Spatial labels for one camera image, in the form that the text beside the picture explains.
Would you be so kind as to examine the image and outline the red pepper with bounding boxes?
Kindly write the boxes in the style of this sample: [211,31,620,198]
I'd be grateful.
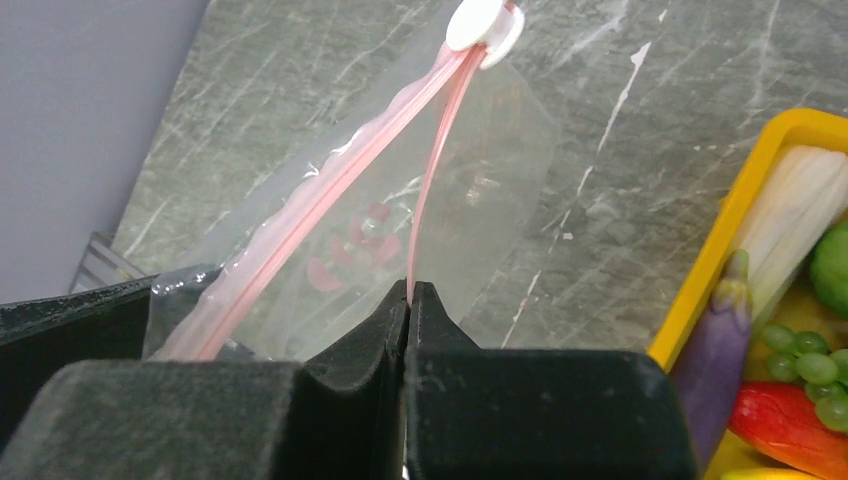
[728,382,847,479]

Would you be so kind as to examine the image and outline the celery stalk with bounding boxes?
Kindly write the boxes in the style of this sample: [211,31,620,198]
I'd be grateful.
[734,145,847,330]

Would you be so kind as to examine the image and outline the green grapes bunch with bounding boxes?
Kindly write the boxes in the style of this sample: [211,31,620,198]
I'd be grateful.
[760,324,847,433]

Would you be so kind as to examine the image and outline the green artichoke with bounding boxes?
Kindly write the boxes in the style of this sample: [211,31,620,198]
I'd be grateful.
[809,222,847,319]

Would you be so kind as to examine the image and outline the yellow plastic tray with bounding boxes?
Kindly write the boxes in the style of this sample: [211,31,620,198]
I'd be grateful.
[647,108,847,370]

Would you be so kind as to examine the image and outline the aluminium frame rail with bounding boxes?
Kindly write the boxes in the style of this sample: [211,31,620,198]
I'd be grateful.
[68,232,146,294]

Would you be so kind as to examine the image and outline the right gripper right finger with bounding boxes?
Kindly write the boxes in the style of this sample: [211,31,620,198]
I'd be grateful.
[405,282,698,479]

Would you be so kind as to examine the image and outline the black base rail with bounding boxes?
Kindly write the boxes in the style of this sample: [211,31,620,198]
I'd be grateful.
[1,276,162,447]

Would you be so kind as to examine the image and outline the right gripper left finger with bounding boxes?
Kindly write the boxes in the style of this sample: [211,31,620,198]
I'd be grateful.
[1,283,408,479]

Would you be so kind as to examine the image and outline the purple eggplant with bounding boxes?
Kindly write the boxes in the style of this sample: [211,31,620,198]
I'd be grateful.
[670,250,753,474]

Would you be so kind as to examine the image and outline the yellow banana bunch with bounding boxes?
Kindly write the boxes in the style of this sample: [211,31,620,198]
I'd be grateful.
[719,467,820,480]

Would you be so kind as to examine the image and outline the clear pink zip top bag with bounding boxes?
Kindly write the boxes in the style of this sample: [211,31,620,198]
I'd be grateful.
[142,1,557,361]

